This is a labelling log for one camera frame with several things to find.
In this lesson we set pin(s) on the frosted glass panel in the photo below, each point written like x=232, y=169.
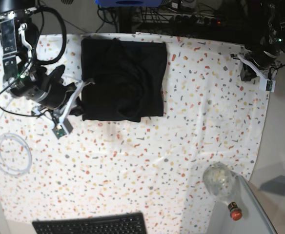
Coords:
x=254, y=220

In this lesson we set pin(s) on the terrazzo patterned tablecloth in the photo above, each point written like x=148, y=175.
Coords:
x=154, y=166

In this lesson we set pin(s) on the black t-shirt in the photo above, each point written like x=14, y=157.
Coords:
x=127, y=76

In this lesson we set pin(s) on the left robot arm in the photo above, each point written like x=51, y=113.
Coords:
x=266, y=22

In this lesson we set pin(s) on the black computer keyboard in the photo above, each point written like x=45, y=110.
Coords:
x=132, y=223

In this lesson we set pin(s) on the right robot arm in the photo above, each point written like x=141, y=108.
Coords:
x=26, y=76

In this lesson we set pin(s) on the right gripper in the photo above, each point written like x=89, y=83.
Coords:
x=56, y=99

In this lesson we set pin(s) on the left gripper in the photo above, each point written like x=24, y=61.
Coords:
x=259, y=63

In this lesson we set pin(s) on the clear plastic bottle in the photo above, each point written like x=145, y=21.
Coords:
x=222, y=185

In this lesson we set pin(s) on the black power strip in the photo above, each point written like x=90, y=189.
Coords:
x=199, y=20

